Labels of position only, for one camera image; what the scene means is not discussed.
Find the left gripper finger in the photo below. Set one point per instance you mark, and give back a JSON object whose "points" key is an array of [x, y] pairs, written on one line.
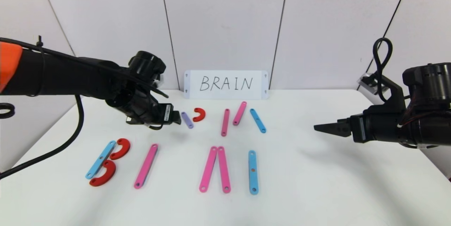
{"points": [[176, 118]]}

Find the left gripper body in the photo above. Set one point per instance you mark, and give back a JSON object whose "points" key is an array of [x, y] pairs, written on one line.
{"points": [[167, 113]]}

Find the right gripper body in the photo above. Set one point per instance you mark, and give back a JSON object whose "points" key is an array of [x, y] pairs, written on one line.
{"points": [[359, 129]]}

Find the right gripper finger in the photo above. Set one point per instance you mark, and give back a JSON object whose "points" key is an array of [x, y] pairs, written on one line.
{"points": [[334, 129]]}

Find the small red arc piece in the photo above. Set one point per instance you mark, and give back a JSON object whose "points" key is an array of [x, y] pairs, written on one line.
{"points": [[203, 112]]}

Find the long pink bar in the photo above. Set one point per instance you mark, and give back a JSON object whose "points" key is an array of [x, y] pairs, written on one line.
{"points": [[223, 169], [146, 166], [225, 123], [208, 169]]}

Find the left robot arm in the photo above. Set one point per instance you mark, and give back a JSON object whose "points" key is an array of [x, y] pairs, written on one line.
{"points": [[53, 78]]}

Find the white BRAIN sign card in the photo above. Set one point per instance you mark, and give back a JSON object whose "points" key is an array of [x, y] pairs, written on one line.
{"points": [[225, 93]]}

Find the short purple bar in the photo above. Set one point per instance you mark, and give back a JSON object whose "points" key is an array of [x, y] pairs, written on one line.
{"points": [[188, 121]]}

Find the large red arc piece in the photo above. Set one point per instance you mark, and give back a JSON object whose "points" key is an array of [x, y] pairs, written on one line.
{"points": [[127, 147], [111, 173]]}

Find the short pink bar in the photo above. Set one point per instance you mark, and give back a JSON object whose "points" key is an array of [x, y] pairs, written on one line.
{"points": [[239, 113]]}

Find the long blue bar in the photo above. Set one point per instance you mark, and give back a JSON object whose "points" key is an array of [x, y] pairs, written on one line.
{"points": [[253, 181], [106, 151]]}

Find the short blue bar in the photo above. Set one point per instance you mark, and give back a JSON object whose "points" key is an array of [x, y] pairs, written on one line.
{"points": [[257, 120]]}

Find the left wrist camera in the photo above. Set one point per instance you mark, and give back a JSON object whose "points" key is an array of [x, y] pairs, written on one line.
{"points": [[159, 82]]}

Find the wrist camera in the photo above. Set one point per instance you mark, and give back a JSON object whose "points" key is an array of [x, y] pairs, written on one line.
{"points": [[365, 81], [159, 82]]}

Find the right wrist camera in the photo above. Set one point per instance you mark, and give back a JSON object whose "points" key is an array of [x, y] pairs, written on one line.
{"points": [[365, 81]]}

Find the black right camera bracket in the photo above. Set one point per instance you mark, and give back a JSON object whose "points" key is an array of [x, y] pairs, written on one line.
{"points": [[394, 93]]}

